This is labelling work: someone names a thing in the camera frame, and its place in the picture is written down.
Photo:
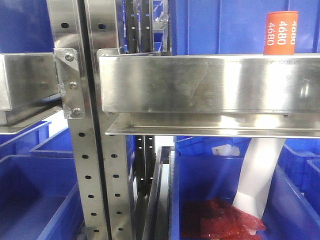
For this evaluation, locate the steel shelf section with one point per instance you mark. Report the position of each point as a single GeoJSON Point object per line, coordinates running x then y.
{"type": "Point", "coordinates": [230, 95]}
{"type": "Point", "coordinates": [29, 90]}

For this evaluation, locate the large blue bin upper shelf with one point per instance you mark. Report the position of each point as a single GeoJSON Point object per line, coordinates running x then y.
{"type": "Point", "coordinates": [237, 26]}

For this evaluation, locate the blue bin lower left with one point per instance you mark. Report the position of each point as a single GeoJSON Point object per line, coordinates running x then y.
{"type": "Point", "coordinates": [39, 198]}

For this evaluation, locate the steel shelf right section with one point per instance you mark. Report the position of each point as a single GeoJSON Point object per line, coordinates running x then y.
{"type": "Point", "coordinates": [230, 95]}

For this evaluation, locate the blue bin with red bags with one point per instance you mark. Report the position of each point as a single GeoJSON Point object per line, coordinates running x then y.
{"type": "Point", "coordinates": [287, 215]}

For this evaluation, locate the steel shelf left section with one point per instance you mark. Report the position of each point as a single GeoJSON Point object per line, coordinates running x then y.
{"type": "Point", "coordinates": [29, 90]}

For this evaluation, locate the red plastic bag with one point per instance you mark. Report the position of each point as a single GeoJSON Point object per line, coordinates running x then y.
{"type": "Point", "coordinates": [216, 219]}

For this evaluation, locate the perforated steel upright post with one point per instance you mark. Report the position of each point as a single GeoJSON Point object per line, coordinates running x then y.
{"type": "Point", "coordinates": [83, 31]}

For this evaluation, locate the blue bin far right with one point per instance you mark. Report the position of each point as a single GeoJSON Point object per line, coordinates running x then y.
{"type": "Point", "coordinates": [293, 160]}

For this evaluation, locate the orange cylindrical capacitor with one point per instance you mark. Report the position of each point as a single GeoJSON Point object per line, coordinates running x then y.
{"type": "Point", "coordinates": [281, 32]}

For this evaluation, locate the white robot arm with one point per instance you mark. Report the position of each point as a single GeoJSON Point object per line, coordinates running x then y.
{"type": "Point", "coordinates": [256, 174]}

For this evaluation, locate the blue bin upper left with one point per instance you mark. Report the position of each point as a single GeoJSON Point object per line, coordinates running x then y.
{"type": "Point", "coordinates": [25, 27]}

